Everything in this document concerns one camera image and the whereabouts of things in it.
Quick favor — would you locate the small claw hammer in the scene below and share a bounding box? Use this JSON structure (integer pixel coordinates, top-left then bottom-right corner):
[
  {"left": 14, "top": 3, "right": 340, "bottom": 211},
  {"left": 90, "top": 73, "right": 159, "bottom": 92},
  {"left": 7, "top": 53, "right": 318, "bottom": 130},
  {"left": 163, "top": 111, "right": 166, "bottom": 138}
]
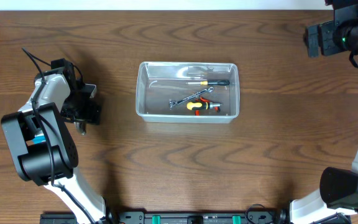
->
[{"left": 73, "top": 122, "right": 86, "bottom": 136}]

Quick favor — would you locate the clear plastic container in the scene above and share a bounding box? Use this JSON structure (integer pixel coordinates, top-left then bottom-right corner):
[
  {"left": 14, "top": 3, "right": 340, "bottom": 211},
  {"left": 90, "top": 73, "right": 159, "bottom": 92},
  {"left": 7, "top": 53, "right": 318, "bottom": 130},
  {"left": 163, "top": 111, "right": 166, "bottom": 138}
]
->
[{"left": 135, "top": 62, "right": 240, "bottom": 124}]

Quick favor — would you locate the small silver wrench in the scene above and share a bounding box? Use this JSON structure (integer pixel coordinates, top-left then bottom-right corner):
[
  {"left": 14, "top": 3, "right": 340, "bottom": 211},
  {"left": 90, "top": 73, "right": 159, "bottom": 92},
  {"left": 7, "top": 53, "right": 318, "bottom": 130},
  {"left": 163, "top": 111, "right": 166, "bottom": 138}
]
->
[{"left": 169, "top": 86, "right": 214, "bottom": 108}]

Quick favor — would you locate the slim yellow black screwdriver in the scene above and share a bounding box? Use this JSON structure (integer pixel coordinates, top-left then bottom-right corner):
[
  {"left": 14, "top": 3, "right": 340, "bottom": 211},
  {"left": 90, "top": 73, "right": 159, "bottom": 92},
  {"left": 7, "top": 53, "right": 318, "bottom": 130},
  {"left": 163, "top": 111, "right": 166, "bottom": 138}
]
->
[{"left": 186, "top": 80, "right": 230, "bottom": 86}]

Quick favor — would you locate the stubby yellow black screwdriver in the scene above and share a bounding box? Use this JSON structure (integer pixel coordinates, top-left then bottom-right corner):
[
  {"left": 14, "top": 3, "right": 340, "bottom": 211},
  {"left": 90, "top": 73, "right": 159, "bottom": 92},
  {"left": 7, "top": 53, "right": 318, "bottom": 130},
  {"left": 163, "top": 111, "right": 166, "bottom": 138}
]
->
[{"left": 186, "top": 101, "right": 221, "bottom": 111}]

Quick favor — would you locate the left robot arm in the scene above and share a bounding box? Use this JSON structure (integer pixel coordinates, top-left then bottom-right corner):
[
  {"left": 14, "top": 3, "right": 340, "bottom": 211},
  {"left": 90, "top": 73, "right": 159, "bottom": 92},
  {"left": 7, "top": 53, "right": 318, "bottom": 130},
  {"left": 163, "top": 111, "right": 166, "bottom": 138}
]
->
[{"left": 1, "top": 58, "right": 117, "bottom": 223}]

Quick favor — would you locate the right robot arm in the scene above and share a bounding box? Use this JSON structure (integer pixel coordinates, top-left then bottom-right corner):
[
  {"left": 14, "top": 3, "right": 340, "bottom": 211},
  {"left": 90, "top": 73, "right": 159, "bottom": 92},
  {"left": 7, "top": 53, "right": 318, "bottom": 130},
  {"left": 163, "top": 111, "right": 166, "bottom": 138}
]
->
[{"left": 275, "top": 0, "right": 358, "bottom": 223}]

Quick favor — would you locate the blue white screwdriver box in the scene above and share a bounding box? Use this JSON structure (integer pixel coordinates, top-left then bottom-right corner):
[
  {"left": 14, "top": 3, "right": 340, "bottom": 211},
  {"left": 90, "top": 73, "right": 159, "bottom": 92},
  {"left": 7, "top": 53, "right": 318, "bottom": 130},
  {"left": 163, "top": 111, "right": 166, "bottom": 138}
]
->
[{"left": 31, "top": 131, "right": 46, "bottom": 144}]

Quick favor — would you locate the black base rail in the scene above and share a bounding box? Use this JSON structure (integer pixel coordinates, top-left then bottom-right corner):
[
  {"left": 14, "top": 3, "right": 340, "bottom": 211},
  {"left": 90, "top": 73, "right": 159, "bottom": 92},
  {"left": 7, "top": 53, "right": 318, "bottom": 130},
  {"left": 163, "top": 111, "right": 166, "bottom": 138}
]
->
[{"left": 39, "top": 206, "right": 352, "bottom": 224}]

